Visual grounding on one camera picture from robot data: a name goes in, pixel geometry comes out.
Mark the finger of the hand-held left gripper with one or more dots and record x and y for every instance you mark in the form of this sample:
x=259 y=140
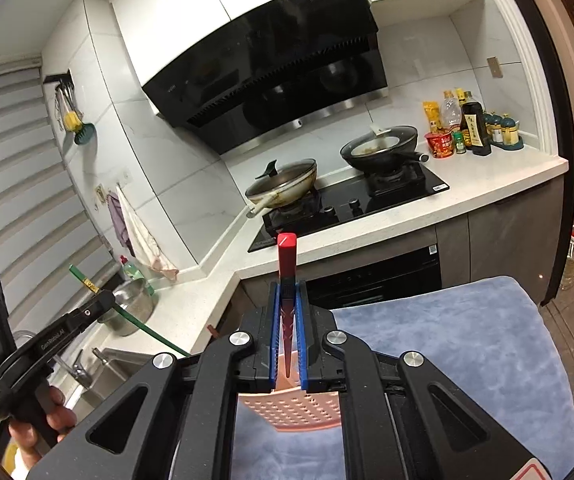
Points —
x=94 y=305

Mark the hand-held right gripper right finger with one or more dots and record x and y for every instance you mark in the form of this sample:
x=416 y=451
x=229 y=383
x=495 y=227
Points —
x=417 y=420

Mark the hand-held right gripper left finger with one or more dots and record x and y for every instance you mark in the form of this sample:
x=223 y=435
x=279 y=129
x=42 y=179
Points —
x=187 y=410

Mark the green chopstick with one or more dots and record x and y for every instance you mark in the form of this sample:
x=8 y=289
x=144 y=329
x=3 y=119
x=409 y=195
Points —
x=142 y=325

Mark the pink perforated utensil holder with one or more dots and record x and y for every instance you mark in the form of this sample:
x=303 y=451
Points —
x=287 y=410

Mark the hanging kitchen utensils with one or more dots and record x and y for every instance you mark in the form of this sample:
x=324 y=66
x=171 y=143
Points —
x=79 y=130

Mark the person's left hand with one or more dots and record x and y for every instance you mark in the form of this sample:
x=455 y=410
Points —
x=59 y=417

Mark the steel colander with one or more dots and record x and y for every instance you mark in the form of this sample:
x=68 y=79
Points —
x=134 y=307

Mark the green dish soap bottle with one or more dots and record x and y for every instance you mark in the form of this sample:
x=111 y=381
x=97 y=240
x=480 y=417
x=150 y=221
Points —
x=134 y=275

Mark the chrome faucet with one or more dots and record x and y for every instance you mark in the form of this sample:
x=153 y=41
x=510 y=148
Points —
x=79 y=370

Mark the stainless steel sink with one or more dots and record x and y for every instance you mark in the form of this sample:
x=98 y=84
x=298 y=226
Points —
x=112 y=380

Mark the blue plush blanket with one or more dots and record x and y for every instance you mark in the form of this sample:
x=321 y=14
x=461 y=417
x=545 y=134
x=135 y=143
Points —
x=467 y=360

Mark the white hanging towel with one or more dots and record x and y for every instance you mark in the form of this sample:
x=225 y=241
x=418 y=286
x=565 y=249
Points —
x=142 y=240

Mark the purple hanging cloth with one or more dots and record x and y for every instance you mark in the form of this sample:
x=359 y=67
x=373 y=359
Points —
x=118 y=225

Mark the white window blinds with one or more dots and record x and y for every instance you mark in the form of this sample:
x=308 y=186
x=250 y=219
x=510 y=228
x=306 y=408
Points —
x=17 y=200

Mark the built-in black oven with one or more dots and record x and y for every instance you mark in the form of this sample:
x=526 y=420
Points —
x=377 y=275

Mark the clear bottle with red cap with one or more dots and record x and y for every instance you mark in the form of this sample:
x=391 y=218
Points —
x=569 y=265

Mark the black gas stove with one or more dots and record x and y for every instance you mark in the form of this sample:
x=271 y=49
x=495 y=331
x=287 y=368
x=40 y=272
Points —
x=347 y=212

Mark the wok with glass lid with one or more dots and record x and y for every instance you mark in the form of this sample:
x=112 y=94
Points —
x=282 y=182

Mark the black frying pan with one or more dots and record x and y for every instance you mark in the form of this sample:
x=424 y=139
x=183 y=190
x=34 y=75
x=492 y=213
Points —
x=382 y=152

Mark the red instant noodle cup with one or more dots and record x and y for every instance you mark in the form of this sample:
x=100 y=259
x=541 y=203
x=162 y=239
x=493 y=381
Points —
x=439 y=146

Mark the small green seasoning jar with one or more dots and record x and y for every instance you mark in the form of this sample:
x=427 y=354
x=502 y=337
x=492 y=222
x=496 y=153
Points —
x=460 y=144

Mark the dark soy sauce bottle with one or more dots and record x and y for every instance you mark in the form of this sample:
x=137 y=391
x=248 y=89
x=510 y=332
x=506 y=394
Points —
x=476 y=130

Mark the black range hood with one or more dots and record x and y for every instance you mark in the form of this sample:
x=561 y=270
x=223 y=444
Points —
x=277 y=70

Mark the green spice jar rack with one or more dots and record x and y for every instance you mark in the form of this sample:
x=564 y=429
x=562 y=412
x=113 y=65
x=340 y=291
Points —
x=506 y=135

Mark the yellow seasoning packet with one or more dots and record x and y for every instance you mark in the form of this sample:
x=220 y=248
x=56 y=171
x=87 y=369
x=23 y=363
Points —
x=431 y=116

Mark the clear plastic bottle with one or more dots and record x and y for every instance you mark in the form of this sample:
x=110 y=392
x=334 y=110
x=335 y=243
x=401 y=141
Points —
x=450 y=115

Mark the wall socket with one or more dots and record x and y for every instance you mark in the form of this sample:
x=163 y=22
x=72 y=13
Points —
x=101 y=193
x=493 y=67

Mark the black wall hook rack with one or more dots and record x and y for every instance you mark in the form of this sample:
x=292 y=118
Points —
x=57 y=79

